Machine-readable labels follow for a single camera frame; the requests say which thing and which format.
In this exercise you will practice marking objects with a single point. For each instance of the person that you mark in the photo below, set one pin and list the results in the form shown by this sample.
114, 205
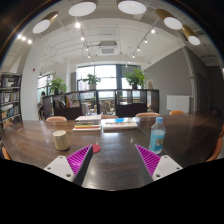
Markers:
42, 100

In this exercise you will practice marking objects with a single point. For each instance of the green potted plant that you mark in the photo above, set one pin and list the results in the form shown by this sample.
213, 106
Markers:
135, 77
92, 80
57, 85

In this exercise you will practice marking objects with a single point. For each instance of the white ceiling air conditioner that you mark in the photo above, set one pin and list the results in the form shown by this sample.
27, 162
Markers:
108, 50

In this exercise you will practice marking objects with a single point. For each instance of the orange chairs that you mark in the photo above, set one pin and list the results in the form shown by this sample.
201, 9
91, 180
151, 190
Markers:
56, 119

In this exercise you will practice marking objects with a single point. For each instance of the flat round red coaster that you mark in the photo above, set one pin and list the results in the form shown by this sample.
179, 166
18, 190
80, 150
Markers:
96, 148

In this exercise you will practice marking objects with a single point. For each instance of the small ceiling spotlights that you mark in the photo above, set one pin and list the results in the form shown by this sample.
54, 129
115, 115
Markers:
77, 24

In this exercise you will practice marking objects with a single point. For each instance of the tall dark bookshelf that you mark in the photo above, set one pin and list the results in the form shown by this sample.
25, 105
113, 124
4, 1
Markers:
10, 96

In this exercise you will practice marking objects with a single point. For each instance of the clear blue-capped water bottle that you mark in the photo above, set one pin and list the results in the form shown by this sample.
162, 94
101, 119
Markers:
157, 136

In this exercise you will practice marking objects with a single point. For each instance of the large blue-covered flat book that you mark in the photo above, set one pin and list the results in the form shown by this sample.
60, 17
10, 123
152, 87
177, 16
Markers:
119, 124

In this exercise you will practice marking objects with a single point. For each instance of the white wall panel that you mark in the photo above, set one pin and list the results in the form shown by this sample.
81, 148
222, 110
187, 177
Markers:
178, 103

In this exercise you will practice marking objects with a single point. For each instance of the round pendant ceiling lights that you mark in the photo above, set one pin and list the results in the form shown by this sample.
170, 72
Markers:
82, 8

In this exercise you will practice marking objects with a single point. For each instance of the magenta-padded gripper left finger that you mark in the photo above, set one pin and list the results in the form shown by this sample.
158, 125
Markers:
60, 166

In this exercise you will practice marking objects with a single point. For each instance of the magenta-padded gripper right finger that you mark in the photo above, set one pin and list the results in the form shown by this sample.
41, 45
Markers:
165, 165

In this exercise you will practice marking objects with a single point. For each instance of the low dark shelf unit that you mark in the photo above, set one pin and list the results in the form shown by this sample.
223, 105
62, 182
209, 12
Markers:
128, 110

